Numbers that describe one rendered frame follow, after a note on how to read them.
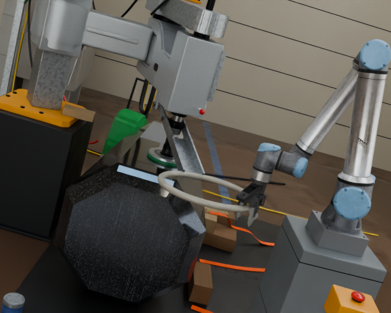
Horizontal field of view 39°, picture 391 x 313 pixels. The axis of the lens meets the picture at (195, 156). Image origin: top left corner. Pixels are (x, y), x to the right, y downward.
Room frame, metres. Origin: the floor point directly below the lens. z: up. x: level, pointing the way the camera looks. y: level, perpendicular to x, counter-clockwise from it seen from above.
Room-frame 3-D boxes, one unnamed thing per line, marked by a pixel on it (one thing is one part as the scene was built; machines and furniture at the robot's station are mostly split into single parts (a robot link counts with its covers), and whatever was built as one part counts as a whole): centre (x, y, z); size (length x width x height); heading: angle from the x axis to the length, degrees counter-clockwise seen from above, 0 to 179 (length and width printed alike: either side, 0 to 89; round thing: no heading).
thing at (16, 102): (3.49, 1.06, 0.76); 0.49 x 0.49 x 0.05; 2
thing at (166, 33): (3.42, 0.31, 1.28); 0.74 x 0.23 x 0.49; 24
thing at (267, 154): (2.36, -0.30, 1.16); 0.10 x 0.09 x 0.12; 77
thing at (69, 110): (3.45, 0.81, 0.81); 0.20 x 0.10 x 0.05; 100
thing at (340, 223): (2.45, -0.74, 0.99); 0.19 x 0.19 x 0.10
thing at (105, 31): (3.54, 0.87, 1.34); 0.74 x 0.34 x 0.25; 105
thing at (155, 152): (3.06, 0.16, 0.82); 0.21 x 0.21 x 0.01
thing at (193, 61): (3.13, 0.19, 1.30); 0.36 x 0.22 x 0.45; 24
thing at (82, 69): (6.26, 1.81, 0.43); 1.30 x 0.62 x 0.86; 8
